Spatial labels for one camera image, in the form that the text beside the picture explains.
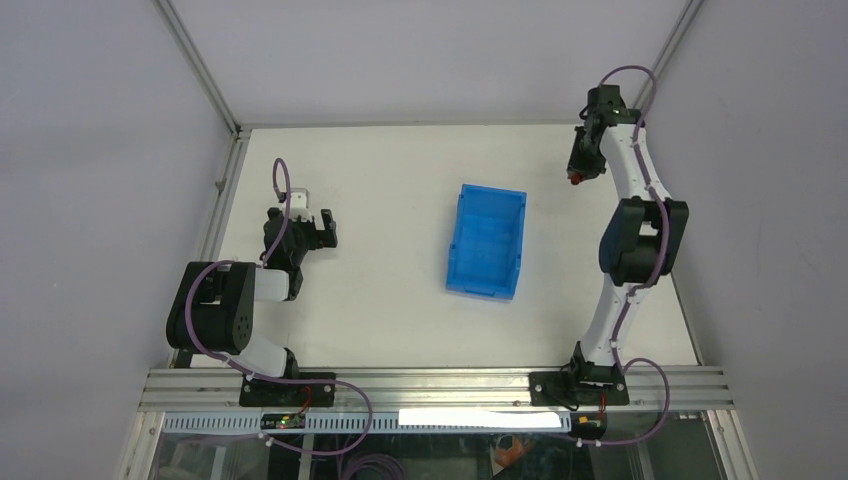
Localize white slotted cable duct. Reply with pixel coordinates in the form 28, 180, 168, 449
162, 408, 571, 436

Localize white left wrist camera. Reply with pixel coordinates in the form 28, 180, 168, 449
285, 188, 314, 223

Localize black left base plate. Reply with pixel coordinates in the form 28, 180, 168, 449
238, 371, 337, 409

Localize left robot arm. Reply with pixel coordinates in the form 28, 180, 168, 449
165, 207, 338, 406

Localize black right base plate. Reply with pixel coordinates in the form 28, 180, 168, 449
528, 369, 630, 411

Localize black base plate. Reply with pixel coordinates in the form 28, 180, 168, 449
528, 369, 630, 411
238, 371, 337, 409

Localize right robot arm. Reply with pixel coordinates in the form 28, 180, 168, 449
564, 84, 689, 405

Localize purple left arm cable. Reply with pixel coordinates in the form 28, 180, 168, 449
184, 157, 374, 480

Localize aluminium mounting rail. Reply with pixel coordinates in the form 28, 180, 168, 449
138, 366, 735, 412

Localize blue plastic bin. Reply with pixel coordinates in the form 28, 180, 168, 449
445, 184, 527, 301

